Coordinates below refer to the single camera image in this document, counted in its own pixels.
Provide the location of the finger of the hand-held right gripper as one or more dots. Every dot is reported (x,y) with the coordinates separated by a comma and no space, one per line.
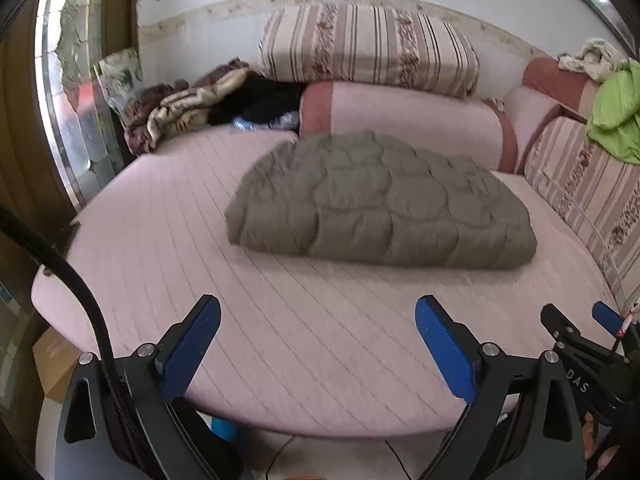
(562,325)
(607,316)

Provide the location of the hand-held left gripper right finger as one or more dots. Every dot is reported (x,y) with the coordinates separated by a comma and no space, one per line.
(447,350)

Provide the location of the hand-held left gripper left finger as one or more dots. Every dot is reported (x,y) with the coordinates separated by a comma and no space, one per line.
(190,350)

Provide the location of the olive quilted hooded jacket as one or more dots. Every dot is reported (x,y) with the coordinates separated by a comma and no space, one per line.
(375,200)

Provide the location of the blue plastic object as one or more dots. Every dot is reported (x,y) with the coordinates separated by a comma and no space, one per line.
(226,430)

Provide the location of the striped floral side cushion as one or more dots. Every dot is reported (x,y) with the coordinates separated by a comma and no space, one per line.
(580,185)

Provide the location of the cardboard box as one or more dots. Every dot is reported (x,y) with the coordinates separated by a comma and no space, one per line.
(52,360)

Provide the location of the dark smartphone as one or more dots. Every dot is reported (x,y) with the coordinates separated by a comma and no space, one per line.
(67,234)

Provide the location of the green cloth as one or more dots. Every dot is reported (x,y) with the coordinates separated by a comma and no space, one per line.
(620,110)

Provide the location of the pink headboard cushion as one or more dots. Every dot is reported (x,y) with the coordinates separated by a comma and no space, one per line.
(540,105)

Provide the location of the pink bolster cushion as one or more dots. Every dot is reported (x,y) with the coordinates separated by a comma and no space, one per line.
(400,110)

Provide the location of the brown and beige blanket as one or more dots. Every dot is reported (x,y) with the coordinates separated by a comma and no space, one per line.
(185,105)

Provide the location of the white crumpled cloth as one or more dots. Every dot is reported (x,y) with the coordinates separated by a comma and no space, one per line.
(595,57)

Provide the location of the black clothing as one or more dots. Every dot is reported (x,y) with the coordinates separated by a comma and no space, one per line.
(260,100)

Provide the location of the stained glass window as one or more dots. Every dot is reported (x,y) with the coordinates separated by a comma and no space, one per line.
(75,110)

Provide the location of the floral printed bag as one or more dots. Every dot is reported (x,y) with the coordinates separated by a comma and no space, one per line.
(120,77)

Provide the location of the striped floral folded quilt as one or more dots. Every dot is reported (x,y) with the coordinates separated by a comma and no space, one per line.
(370,45)

